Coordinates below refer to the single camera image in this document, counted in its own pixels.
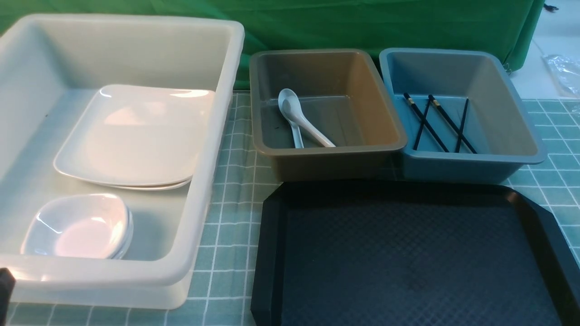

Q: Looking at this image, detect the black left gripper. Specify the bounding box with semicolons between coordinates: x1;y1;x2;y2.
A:
0;268;16;320

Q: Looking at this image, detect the small white square bowl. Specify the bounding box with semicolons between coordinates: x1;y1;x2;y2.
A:
20;193;129;259

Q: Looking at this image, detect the large white square plate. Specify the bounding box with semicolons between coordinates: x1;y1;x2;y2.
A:
53;84;216;187

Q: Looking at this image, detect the white ceramic soup spoon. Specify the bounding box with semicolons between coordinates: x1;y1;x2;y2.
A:
278;88;335;147

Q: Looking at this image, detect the black chopstick gold band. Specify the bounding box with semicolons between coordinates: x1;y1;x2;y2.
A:
403;92;449;153
427;94;477;154

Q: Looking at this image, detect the white square plate in tub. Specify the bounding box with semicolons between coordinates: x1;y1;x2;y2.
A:
108;178;191;191

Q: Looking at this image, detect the large white plastic tub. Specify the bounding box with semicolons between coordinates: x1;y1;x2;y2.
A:
1;13;244;310

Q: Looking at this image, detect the green checkered table mat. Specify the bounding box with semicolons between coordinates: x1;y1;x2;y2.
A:
1;91;579;326

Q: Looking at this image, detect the black serving tray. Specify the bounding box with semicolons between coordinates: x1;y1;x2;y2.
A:
250;180;580;326

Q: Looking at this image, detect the brown plastic bin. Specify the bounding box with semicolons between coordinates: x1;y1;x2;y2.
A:
249;49;407;182

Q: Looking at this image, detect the black chopstick in bin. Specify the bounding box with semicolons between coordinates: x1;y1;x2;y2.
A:
413;100;430;150
455;98;469;153

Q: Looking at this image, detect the blue plastic bin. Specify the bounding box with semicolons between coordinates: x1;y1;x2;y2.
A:
379;48;547;184

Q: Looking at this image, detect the green backdrop cloth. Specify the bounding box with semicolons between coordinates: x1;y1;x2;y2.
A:
0;0;544;90

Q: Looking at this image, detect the clear plastic bag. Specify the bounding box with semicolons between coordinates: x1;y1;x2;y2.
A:
542;54;580;99

